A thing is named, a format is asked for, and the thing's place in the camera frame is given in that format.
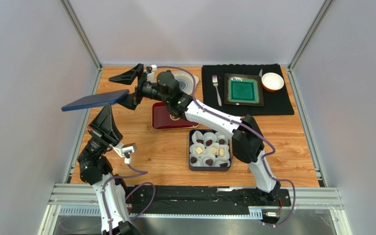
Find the dark blue chocolate box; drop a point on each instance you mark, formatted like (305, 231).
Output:
(217, 162)

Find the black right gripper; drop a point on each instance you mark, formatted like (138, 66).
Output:
(139, 88)

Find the translucent round lid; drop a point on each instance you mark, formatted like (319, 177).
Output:
(186, 82)

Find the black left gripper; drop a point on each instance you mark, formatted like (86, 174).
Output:
(103, 129)

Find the white paper cup five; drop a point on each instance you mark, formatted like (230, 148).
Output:
(208, 149)

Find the white paper cup seven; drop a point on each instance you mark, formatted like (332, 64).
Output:
(207, 156)

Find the white paper cup six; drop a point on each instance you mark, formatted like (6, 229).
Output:
(198, 163)

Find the white paper cup four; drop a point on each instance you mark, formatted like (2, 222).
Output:
(193, 148)

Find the aluminium frame rail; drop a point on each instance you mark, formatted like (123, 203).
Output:
(302, 198)

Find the white paper cup one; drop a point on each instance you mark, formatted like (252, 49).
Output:
(197, 135)

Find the silver fork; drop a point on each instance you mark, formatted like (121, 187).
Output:
(215, 84)

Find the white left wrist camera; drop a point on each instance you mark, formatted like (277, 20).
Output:
(125, 151)

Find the white paper cup three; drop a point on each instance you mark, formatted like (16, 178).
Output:
(219, 136)

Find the white paper cup eight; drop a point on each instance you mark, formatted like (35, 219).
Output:
(227, 154)

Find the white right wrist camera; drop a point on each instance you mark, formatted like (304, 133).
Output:
(150, 71)

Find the green square ceramic plate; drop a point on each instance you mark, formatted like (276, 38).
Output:
(243, 90)

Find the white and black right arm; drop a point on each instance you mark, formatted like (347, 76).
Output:
(248, 143)

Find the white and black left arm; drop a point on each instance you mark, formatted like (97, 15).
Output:
(96, 170)

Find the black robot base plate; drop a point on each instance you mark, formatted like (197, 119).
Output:
(197, 200)

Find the oval white chocolate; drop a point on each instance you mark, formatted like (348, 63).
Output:
(221, 152)

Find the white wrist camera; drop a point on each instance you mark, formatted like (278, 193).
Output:
(125, 151)
(150, 71)

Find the white and orange bowl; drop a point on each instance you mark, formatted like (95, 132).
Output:
(272, 82)

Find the red chocolate tray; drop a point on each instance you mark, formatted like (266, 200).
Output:
(162, 119)

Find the white paper cup two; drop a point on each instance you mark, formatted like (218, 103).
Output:
(209, 136)

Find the dark blue box lid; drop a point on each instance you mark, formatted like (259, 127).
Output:
(96, 100)

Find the white cube chocolate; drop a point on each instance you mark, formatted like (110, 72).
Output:
(199, 150)

